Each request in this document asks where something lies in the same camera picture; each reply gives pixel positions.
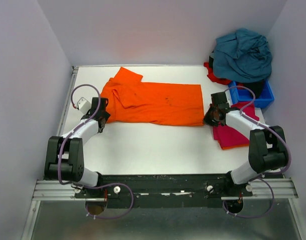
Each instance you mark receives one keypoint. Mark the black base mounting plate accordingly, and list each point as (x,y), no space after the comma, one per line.
(175,191)

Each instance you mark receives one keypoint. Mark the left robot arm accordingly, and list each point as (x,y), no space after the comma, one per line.
(65,154)

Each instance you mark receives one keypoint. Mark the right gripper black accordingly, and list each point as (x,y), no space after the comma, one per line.
(210,117)

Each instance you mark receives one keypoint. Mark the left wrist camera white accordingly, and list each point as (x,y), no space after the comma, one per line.
(83,105)

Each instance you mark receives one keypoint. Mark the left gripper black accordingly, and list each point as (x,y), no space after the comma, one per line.
(102,122)

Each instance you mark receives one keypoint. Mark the red crumpled t shirt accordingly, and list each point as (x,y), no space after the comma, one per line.
(215,79)

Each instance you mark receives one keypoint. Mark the folded magenta t shirt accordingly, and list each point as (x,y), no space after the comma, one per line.
(227,136)

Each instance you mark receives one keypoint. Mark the teal crumpled t shirt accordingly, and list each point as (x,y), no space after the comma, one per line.
(242,56)

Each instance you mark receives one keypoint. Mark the blue plastic bin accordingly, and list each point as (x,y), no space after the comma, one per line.
(238,94)

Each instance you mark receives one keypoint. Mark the aluminium extrusion rail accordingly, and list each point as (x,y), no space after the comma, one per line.
(50,190)

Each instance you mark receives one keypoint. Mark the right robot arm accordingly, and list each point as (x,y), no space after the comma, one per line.
(267,149)

